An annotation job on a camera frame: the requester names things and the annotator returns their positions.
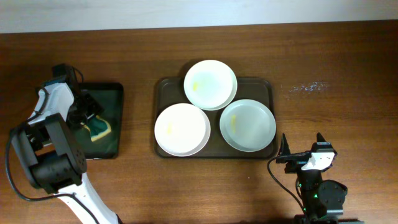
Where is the green yellow sponge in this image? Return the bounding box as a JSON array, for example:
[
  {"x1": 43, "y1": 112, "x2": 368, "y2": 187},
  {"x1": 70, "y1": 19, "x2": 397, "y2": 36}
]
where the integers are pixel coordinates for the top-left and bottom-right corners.
[{"x1": 81, "y1": 115, "x2": 112, "y2": 142}]

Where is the white plate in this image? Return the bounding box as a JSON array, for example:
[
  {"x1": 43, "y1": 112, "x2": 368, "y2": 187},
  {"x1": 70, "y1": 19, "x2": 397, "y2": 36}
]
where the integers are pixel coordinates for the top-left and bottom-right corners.
[
  {"x1": 154, "y1": 103, "x2": 211, "y2": 157},
  {"x1": 183, "y1": 60, "x2": 238, "y2": 111}
]

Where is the white plate top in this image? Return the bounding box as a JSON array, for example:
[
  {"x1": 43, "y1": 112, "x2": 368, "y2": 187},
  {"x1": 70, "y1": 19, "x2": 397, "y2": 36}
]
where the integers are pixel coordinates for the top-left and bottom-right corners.
[{"x1": 183, "y1": 60, "x2": 238, "y2": 111}]

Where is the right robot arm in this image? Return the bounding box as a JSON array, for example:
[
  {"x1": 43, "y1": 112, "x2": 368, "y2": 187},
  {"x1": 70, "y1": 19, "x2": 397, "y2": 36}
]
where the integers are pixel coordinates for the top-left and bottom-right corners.
[{"x1": 273, "y1": 133, "x2": 361, "y2": 224}]

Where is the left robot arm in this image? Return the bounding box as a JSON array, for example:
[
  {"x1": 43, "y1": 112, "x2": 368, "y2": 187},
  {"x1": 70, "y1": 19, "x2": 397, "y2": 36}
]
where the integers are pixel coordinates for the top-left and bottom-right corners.
[{"x1": 6, "y1": 81, "x2": 124, "y2": 223}]

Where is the black water tray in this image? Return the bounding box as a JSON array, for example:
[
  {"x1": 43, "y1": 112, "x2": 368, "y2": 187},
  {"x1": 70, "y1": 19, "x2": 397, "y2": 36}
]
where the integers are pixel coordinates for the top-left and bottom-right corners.
[{"x1": 70, "y1": 83, "x2": 124, "y2": 159}]

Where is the brown serving tray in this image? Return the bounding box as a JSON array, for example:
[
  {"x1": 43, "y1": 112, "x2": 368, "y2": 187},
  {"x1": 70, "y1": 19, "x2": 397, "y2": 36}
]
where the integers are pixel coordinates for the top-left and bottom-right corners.
[{"x1": 154, "y1": 77, "x2": 278, "y2": 160}]

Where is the pale green plate right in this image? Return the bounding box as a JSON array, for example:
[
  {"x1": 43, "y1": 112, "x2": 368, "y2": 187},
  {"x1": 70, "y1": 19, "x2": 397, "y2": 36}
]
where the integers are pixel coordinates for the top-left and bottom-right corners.
[{"x1": 220, "y1": 99, "x2": 276, "y2": 152}]

